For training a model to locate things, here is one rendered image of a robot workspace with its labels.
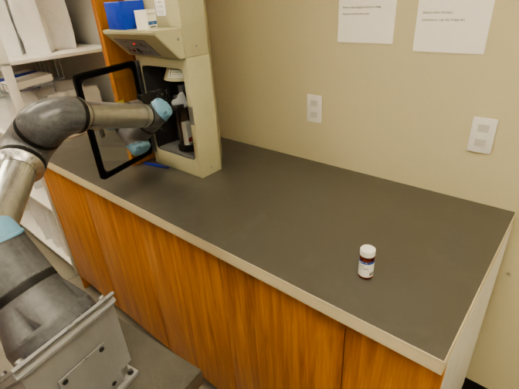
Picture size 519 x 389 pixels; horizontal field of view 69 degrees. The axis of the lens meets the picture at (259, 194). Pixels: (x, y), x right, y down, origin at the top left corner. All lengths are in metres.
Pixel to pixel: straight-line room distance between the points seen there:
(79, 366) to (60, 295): 0.12
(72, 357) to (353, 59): 1.26
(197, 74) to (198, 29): 0.15
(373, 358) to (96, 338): 0.63
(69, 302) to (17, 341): 0.09
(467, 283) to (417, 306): 0.16
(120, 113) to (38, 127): 0.24
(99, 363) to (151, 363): 0.14
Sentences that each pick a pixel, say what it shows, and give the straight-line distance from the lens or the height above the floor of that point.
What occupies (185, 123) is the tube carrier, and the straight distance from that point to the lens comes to 1.60.
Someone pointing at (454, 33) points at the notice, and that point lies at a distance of 1.37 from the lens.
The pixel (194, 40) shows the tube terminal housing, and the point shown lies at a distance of 1.46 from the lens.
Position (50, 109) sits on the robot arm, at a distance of 1.06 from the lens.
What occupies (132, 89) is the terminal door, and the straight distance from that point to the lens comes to 1.67.
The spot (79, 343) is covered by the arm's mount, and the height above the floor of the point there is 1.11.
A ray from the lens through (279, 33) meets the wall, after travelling 1.68.
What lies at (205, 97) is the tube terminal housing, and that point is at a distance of 1.51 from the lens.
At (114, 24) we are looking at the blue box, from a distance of 1.56.
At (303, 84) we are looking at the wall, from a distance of 1.64.
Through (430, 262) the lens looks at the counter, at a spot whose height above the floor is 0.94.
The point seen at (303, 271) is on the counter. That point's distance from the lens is 1.03.
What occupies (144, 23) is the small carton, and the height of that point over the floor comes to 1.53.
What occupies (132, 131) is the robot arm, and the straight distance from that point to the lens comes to 1.37.
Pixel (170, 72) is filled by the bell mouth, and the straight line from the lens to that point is 1.57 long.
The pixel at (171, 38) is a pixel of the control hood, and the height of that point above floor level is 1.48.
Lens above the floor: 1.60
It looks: 28 degrees down
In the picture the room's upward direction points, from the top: 4 degrees counter-clockwise
